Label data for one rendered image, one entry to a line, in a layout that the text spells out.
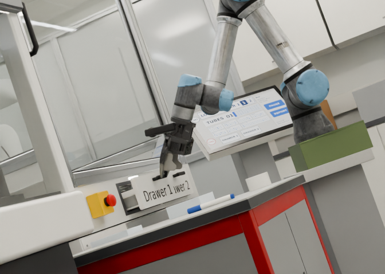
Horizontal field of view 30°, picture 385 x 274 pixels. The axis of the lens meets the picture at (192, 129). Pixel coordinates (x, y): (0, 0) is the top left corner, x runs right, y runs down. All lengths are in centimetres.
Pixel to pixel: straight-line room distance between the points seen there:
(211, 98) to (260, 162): 105
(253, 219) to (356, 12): 413
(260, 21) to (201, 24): 173
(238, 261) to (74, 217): 39
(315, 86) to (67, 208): 112
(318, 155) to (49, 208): 120
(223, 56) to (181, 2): 171
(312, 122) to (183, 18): 182
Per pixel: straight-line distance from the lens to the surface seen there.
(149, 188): 247
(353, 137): 255
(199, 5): 423
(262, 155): 344
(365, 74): 600
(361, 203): 258
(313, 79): 247
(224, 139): 331
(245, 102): 351
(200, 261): 173
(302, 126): 260
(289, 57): 249
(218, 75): 257
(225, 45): 260
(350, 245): 257
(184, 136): 245
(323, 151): 253
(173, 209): 216
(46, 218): 156
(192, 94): 242
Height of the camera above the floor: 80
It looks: 5 degrees up
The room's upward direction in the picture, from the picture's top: 19 degrees counter-clockwise
